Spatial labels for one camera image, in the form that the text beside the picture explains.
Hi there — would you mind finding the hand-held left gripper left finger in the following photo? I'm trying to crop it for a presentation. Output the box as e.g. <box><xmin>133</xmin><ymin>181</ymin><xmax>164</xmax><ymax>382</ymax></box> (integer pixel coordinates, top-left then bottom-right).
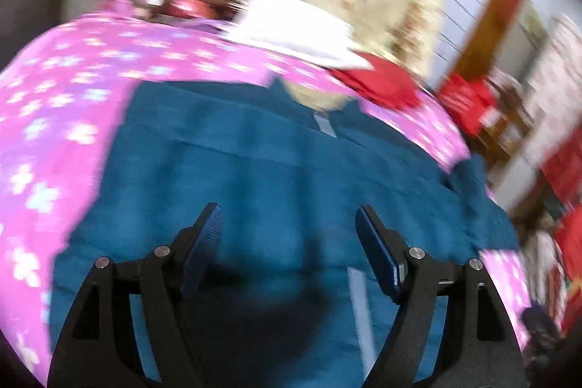
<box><xmin>47</xmin><ymin>201</ymin><xmax>224</xmax><ymax>388</ymax></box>

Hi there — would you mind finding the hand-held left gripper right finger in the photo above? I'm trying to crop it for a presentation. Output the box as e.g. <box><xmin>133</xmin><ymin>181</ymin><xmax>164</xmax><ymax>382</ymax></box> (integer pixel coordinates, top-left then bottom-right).
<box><xmin>355</xmin><ymin>205</ymin><xmax>530</xmax><ymax>388</ymax></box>

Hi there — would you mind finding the teal jacket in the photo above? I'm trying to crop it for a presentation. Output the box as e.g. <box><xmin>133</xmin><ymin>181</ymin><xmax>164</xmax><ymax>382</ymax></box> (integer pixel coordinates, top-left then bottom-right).
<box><xmin>48</xmin><ymin>79</ymin><xmax>520</xmax><ymax>388</ymax></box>

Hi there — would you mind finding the red pillow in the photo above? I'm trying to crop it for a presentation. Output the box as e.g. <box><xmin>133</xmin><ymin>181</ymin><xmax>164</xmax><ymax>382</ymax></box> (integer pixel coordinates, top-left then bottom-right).
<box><xmin>330</xmin><ymin>54</ymin><xmax>423</xmax><ymax>111</ymax></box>

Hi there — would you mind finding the red shopping bag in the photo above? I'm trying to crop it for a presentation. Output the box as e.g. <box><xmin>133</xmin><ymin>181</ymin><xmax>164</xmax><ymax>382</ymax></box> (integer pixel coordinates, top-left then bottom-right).
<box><xmin>439</xmin><ymin>72</ymin><xmax>496</xmax><ymax>135</ymax></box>

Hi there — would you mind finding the wooden rack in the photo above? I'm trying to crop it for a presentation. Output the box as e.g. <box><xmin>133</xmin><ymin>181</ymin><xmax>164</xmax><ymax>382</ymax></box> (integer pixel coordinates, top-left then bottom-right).
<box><xmin>477</xmin><ymin>74</ymin><xmax>534</xmax><ymax>161</ymax></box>

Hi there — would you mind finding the pink floral bed sheet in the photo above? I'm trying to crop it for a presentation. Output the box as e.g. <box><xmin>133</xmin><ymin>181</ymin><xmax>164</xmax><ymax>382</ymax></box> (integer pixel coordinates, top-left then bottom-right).
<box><xmin>0</xmin><ymin>0</ymin><xmax>533</xmax><ymax>380</ymax></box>

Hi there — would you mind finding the white pillow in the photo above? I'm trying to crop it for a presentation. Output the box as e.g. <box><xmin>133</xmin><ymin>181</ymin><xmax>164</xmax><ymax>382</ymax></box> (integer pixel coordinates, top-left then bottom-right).
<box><xmin>220</xmin><ymin>0</ymin><xmax>374</xmax><ymax>71</ymax></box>

